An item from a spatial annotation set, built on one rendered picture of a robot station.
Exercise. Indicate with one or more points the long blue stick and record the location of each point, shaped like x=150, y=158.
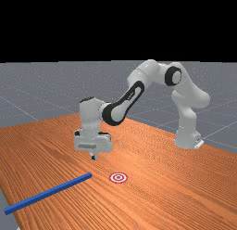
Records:
x=46, y=194

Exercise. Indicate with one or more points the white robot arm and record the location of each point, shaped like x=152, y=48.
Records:
x=185, y=91

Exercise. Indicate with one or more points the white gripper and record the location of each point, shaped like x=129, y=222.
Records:
x=92, y=142

